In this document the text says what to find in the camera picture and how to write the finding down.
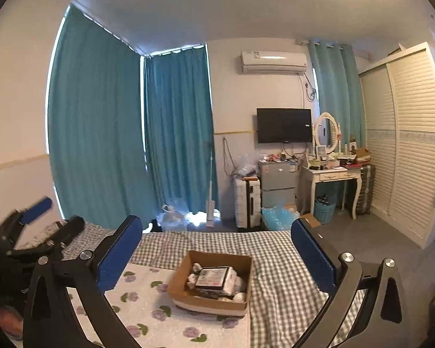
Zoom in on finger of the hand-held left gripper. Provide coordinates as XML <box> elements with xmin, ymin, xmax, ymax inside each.
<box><xmin>0</xmin><ymin>196</ymin><xmax>55</xmax><ymax>247</ymax></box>
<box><xmin>8</xmin><ymin>216</ymin><xmax>86</xmax><ymax>261</ymax></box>

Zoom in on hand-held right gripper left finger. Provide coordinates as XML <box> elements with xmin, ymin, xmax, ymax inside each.
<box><xmin>23</xmin><ymin>215</ymin><xmax>144</xmax><ymax>348</ymax></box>

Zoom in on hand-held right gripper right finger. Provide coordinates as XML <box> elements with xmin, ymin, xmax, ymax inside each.
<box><xmin>291</xmin><ymin>217</ymin><xmax>408</xmax><ymax>348</ymax></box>

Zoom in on white socks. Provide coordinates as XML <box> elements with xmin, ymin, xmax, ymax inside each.
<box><xmin>188</xmin><ymin>261</ymin><xmax>204</xmax><ymax>284</ymax></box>

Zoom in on white plastic pouch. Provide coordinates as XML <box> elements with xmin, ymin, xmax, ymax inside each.
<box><xmin>221</xmin><ymin>266</ymin><xmax>240</xmax><ymax>295</ymax></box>

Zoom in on black labelled packet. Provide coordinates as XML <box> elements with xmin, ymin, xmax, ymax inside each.
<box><xmin>194</xmin><ymin>266</ymin><xmax>233</xmax><ymax>293</ymax></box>

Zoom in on person's left hand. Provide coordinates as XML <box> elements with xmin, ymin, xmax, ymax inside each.
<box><xmin>0</xmin><ymin>304</ymin><xmax>24</xmax><ymax>340</ymax></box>

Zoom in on flat cardboard piece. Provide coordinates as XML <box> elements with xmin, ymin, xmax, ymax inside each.
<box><xmin>295</xmin><ymin>214</ymin><xmax>322</xmax><ymax>229</ymax></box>

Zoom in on grey checked blanket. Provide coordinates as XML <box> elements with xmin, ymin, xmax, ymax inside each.
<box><xmin>40</xmin><ymin>220</ymin><xmax>367</xmax><ymax>348</ymax></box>

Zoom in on blue plastic basket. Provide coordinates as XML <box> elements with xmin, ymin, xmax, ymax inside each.
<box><xmin>313</xmin><ymin>194</ymin><xmax>337</xmax><ymax>225</ymax></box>

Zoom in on blue plastic bag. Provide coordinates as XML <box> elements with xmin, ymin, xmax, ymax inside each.
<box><xmin>261</xmin><ymin>205</ymin><xmax>300</xmax><ymax>231</ymax></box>

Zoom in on floral quilted mat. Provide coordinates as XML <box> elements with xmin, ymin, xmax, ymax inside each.
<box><xmin>63</xmin><ymin>261</ymin><xmax>253</xmax><ymax>348</ymax></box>

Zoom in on white plastic bag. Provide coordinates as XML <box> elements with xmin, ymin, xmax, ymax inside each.
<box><xmin>161</xmin><ymin>199</ymin><xmax>189</xmax><ymax>232</ymax></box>

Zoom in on grey mini fridge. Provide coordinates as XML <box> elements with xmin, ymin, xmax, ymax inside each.
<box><xmin>258</xmin><ymin>160</ymin><xmax>299</xmax><ymax>213</ymax></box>

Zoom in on white dressing table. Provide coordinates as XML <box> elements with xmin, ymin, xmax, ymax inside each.
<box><xmin>299</xmin><ymin>164</ymin><xmax>363</xmax><ymax>220</ymax></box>

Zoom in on dark suitcase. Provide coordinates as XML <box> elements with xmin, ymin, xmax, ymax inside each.
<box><xmin>348</xmin><ymin>164</ymin><xmax>377</xmax><ymax>215</ymax></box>

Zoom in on white suitcase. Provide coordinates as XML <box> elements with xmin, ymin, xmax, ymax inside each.
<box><xmin>234</xmin><ymin>177</ymin><xmax>262</xmax><ymax>229</ymax></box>

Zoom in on wide teal curtain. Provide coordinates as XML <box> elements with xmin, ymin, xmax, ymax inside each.
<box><xmin>48</xmin><ymin>4</ymin><xmax>157</xmax><ymax>222</ymax></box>

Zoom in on white mop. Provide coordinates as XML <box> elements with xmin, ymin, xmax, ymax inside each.
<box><xmin>204</xmin><ymin>138</ymin><xmax>222</xmax><ymax>227</ymax></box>

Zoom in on clear plastic bag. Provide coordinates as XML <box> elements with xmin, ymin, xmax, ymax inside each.
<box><xmin>232</xmin><ymin>152</ymin><xmax>259</xmax><ymax>180</ymax></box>

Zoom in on small cardboard box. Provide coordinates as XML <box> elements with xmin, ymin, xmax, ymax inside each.
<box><xmin>348</xmin><ymin>147</ymin><xmax>371</xmax><ymax>162</ymax></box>

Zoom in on white oval mirror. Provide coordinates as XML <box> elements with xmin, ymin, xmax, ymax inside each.
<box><xmin>313</xmin><ymin>112</ymin><xmax>340</xmax><ymax>155</ymax></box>

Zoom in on teal corner curtain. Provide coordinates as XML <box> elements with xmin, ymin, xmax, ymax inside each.
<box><xmin>143</xmin><ymin>45</ymin><xmax>222</xmax><ymax>222</ymax></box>

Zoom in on cream louvered wardrobe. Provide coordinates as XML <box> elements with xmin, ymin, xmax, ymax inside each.
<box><xmin>359</xmin><ymin>41</ymin><xmax>435</xmax><ymax>250</ymax></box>

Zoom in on narrow light teal curtain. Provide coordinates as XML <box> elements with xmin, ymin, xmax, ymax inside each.
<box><xmin>307</xmin><ymin>40</ymin><xmax>367</xmax><ymax>153</ymax></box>

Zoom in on white air conditioner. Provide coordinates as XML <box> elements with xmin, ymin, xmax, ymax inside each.
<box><xmin>240</xmin><ymin>51</ymin><xmax>308</xmax><ymax>75</ymax></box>

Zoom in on hanging wall cable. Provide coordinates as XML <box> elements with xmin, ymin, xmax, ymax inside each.
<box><xmin>223</xmin><ymin>138</ymin><xmax>236</xmax><ymax>175</ymax></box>

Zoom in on black wall television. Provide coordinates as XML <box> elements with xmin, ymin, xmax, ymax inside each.
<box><xmin>257</xmin><ymin>108</ymin><xmax>313</xmax><ymax>144</ymax></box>

